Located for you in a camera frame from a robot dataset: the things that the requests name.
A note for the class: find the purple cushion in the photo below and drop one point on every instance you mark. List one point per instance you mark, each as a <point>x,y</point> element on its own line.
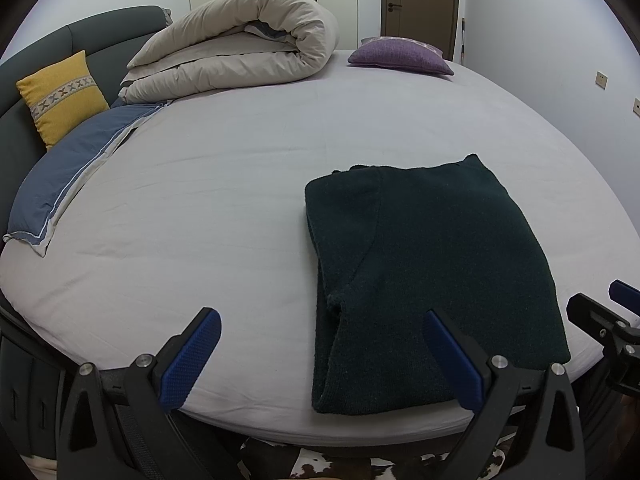
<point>400,55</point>

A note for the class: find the beige rolled duvet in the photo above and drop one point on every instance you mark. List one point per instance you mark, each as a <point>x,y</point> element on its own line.
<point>240,50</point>

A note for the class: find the yellow patterned cushion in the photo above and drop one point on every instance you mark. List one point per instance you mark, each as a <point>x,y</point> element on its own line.
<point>62,97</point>

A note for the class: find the blue pillow with beige border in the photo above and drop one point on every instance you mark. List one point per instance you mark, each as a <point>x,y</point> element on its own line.
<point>65,170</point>

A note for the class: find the dark grey upholstered headboard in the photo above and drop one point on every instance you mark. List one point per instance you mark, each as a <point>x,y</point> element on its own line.
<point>100,35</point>

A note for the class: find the thin dark stick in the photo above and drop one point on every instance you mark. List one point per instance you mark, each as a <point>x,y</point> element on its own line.
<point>463,40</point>

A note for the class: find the cowhide pattern rug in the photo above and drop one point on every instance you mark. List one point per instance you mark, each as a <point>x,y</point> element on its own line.
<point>320,465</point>

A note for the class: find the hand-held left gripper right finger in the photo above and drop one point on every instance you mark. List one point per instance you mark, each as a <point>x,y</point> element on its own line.
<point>452,355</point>

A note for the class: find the brown wooden door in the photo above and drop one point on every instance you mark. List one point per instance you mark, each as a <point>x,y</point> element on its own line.
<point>420,5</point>

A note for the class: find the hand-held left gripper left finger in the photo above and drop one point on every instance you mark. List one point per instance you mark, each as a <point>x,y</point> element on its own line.
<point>192,355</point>

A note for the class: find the bed with white sheet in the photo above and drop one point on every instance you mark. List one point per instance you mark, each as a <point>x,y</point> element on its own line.
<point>225,185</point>

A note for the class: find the dark green knit sweater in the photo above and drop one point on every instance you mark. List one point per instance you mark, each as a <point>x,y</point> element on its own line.
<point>425,240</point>

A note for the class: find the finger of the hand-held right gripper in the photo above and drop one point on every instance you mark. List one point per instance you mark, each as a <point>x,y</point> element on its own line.
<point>592,315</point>
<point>626,296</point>

